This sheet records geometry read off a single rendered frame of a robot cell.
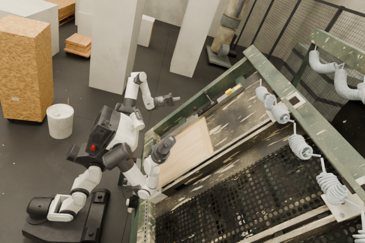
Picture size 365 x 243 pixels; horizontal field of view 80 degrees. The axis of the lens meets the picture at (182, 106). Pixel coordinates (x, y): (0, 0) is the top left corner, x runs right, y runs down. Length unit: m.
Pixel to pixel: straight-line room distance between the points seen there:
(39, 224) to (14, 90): 1.56
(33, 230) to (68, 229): 0.27
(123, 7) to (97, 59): 0.97
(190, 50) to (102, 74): 2.17
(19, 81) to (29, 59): 0.32
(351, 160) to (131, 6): 3.18
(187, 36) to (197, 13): 0.52
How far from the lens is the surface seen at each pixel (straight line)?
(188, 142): 1.72
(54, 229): 2.42
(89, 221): 2.40
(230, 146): 1.38
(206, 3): 4.99
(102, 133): 1.42
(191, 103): 1.98
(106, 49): 3.85
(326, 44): 1.95
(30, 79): 3.05
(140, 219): 1.71
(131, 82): 1.68
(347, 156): 1.07
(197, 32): 5.11
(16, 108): 3.38
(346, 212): 0.99
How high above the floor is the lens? 2.35
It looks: 33 degrees down
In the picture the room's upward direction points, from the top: 20 degrees clockwise
